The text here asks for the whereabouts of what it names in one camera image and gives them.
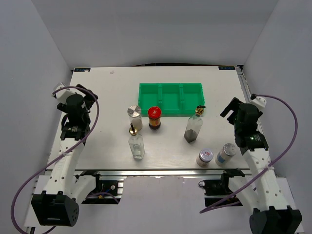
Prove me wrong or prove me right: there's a glass cruet with dark spice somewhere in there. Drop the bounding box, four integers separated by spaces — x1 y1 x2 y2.
184 105 206 143

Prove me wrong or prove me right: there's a clear glass cruet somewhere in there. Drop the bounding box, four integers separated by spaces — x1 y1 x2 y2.
128 123 145 160

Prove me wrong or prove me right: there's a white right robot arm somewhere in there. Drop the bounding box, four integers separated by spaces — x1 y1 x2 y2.
220 96 302 234

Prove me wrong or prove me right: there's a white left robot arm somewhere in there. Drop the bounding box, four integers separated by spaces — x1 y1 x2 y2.
31 84 103 227

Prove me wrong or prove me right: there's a blue-label white shaker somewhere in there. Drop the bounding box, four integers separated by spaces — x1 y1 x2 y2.
215 143 237 166

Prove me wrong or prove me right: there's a right blue table sticker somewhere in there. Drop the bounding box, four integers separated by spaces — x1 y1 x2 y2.
218 66 236 70

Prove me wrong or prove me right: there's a silver-lid white powder jar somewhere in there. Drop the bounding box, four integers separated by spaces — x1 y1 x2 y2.
127 105 143 131

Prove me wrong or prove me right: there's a red-label lid small jar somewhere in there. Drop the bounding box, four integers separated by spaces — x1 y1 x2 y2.
196 148 214 167

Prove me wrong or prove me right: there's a green three-compartment tray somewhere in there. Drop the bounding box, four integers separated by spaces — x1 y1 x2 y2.
138 83 205 117

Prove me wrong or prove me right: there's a red-lid dark sauce jar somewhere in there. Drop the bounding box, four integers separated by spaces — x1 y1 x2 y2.
148 106 161 130

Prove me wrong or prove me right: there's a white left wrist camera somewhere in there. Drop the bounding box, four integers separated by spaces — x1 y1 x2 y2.
51 82 75 104

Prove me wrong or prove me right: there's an aluminium side rail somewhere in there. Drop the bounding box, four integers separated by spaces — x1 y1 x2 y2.
235 65 252 102

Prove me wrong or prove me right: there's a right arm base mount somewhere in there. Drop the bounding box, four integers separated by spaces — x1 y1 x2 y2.
198 169 245 207

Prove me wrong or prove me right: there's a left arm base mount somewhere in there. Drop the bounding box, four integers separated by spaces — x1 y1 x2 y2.
75 170 124 205

